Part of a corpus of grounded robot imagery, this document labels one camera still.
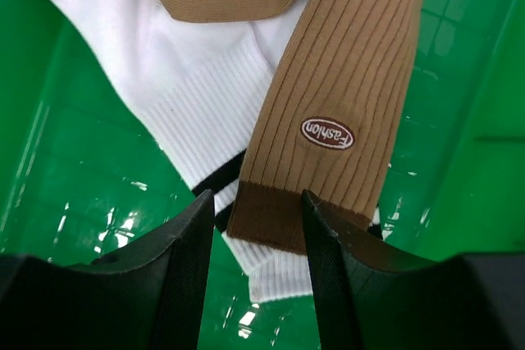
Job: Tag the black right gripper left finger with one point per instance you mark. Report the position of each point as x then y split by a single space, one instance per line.
148 294

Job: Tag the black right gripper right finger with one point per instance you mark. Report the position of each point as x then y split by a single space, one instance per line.
371 295

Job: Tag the white black-striped sock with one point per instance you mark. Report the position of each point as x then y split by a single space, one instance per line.
197 87

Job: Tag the green plastic tray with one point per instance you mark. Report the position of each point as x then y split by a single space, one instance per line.
81 175

